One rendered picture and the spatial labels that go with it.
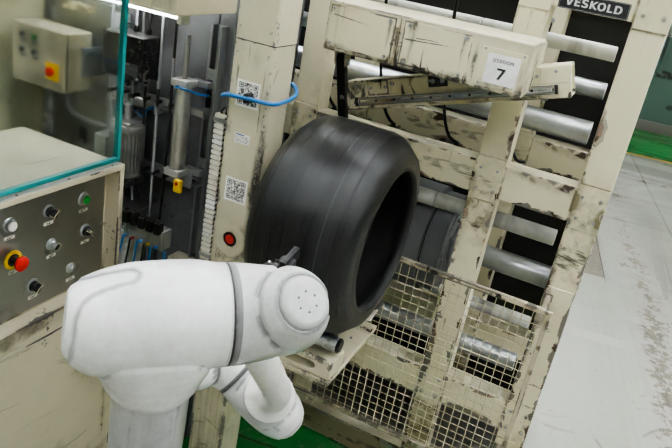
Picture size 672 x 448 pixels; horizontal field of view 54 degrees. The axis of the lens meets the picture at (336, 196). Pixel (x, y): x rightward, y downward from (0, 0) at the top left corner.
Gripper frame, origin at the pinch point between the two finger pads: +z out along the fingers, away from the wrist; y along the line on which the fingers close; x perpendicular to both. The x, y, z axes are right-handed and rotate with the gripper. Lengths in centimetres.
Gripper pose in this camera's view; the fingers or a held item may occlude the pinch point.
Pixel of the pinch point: (290, 259)
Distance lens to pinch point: 162.3
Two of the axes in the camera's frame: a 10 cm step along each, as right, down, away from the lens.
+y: -8.9, -3.0, 3.4
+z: 4.6, -5.0, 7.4
